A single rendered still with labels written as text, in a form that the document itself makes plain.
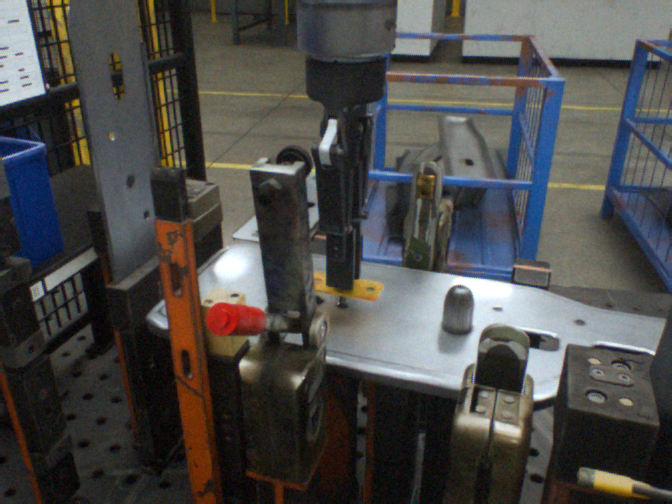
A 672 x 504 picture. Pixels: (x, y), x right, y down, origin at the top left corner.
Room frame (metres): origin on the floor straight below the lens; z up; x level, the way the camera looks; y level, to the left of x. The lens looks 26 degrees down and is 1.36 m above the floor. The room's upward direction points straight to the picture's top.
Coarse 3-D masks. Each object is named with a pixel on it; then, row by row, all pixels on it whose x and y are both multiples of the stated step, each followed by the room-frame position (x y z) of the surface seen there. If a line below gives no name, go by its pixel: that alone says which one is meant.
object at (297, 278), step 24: (264, 168) 0.43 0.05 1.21; (288, 168) 0.42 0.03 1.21; (312, 168) 0.46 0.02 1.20; (264, 192) 0.41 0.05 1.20; (288, 192) 0.42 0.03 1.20; (264, 216) 0.43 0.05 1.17; (288, 216) 0.42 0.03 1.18; (264, 240) 0.43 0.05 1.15; (288, 240) 0.43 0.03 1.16; (264, 264) 0.44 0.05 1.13; (288, 264) 0.43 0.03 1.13; (312, 264) 0.45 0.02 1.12; (288, 288) 0.44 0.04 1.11; (312, 288) 0.45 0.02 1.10; (312, 312) 0.44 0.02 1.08
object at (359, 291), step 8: (320, 280) 0.60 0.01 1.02; (360, 280) 0.60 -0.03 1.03; (368, 280) 0.60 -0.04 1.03; (320, 288) 0.58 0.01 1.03; (328, 288) 0.58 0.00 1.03; (336, 288) 0.58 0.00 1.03; (360, 288) 0.58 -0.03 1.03; (368, 288) 0.58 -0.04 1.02; (376, 288) 0.58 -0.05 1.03; (344, 296) 0.57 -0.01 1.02; (352, 296) 0.56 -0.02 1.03; (360, 296) 0.56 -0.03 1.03; (368, 296) 0.56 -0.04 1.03; (376, 296) 0.56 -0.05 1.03
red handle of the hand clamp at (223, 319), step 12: (216, 312) 0.34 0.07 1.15; (228, 312) 0.34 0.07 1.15; (240, 312) 0.34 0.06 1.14; (252, 312) 0.36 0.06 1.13; (264, 312) 0.41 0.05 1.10; (216, 324) 0.33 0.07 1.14; (228, 324) 0.34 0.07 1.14; (240, 324) 0.34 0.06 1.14; (252, 324) 0.35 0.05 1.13; (264, 324) 0.37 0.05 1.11; (276, 324) 0.40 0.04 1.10; (288, 324) 0.42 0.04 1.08; (300, 324) 0.44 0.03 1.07
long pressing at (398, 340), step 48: (240, 288) 0.62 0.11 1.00; (384, 288) 0.62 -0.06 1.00; (432, 288) 0.62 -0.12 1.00; (480, 288) 0.62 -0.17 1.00; (528, 288) 0.63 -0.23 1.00; (288, 336) 0.53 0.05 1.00; (336, 336) 0.53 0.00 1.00; (384, 336) 0.53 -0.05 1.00; (432, 336) 0.53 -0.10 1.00; (576, 336) 0.53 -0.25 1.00; (624, 336) 0.53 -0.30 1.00; (384, 384) 0.46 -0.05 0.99; (432, 384) 0.45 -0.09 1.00
